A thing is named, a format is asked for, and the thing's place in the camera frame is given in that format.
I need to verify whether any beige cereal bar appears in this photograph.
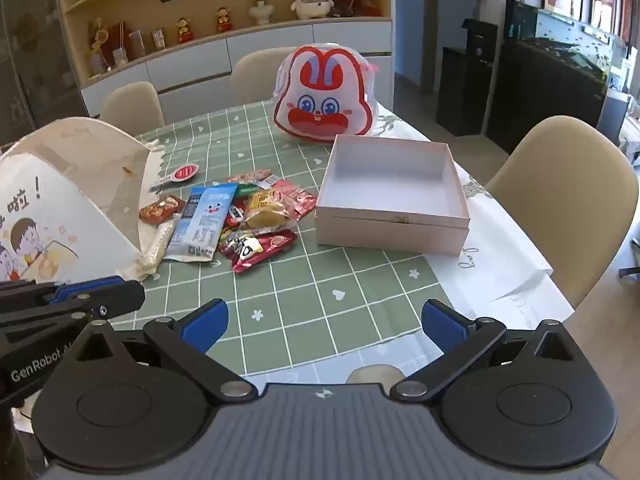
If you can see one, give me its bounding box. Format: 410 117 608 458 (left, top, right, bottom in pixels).
139 214 178 274

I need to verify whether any small brown red snack packet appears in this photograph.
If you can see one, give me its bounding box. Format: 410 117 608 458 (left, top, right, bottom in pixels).
139 194 186 226

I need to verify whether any dark red foil snack packet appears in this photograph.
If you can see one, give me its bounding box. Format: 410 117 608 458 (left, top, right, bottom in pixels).
218 230 297 274

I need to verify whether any blue snack packet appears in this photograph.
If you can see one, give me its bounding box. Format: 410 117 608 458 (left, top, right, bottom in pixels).
164 182 238 263

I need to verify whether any small red candy packet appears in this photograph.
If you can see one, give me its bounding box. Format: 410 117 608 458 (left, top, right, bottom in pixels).
224 197 248 230

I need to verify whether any yellow bread snack packet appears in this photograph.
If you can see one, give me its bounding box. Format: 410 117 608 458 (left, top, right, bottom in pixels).
240 188 296 234

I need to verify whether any red round spoon-shaped snack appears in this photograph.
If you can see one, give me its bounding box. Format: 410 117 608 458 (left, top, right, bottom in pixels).
150 164 200 191

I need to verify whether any green red snack packet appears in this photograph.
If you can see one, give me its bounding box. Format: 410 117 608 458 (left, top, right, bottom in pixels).
224 169 272 197

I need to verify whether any red white striped snack packet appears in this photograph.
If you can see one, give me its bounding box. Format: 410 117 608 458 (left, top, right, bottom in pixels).
272 179 317 221

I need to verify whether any white cartoon paper bag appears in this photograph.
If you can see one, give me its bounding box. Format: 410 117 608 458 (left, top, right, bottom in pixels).
1 117 165 284

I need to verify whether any pink open cardboard box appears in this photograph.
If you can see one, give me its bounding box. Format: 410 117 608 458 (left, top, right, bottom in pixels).
314 136 471 256

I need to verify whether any beige chair right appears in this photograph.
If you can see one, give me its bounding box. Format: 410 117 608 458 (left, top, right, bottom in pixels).
486 116 639 308

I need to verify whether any beige chair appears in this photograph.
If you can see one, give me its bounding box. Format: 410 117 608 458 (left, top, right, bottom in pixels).
230 47 296 106
486 116 639 308
100 81 165 136

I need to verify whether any beige chair far left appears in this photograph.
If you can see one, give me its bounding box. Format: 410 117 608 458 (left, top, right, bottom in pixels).
100 81 165 136

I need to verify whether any beige chair far middle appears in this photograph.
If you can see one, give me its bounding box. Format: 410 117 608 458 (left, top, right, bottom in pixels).
230 47 296 106

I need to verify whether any red white rabbit bag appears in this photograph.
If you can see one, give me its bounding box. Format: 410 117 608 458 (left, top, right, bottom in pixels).
272 44 378 143

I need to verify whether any black aquarium cabinet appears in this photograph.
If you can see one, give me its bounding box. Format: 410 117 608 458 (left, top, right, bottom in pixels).
486 0 637 153

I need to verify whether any white plush toy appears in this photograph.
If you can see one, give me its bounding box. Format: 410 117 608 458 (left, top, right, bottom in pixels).
291 0 334 20

